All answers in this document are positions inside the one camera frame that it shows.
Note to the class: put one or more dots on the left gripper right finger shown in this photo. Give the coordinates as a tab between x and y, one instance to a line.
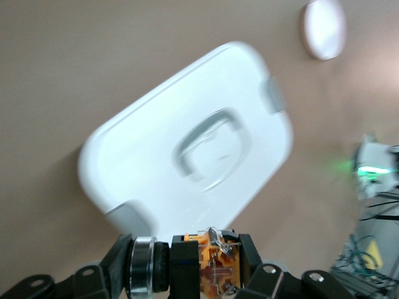
268	280

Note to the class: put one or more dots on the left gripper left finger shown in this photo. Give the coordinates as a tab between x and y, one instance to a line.
115	274

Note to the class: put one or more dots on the orange push button switch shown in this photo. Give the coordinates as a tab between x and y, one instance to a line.
215	264

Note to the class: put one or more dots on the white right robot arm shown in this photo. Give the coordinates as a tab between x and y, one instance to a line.
372	152

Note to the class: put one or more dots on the yellow warning sign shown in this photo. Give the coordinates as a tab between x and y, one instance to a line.
374	253

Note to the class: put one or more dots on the pink round plate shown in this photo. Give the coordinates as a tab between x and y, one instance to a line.
324	28

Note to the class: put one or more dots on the aluminium frame rail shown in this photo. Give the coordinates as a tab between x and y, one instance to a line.
358	278

